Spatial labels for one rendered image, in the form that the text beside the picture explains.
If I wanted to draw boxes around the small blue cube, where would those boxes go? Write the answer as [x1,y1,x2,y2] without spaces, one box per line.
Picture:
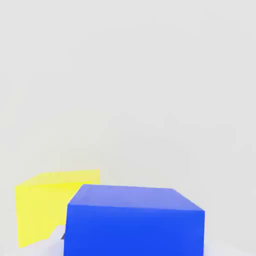
[63,183,206,256]

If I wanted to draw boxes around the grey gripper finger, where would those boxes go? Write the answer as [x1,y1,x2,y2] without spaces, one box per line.
[42,224,67,256]

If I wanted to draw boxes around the small yellow cube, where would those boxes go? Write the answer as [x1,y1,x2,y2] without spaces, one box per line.
[14,168,101,249]

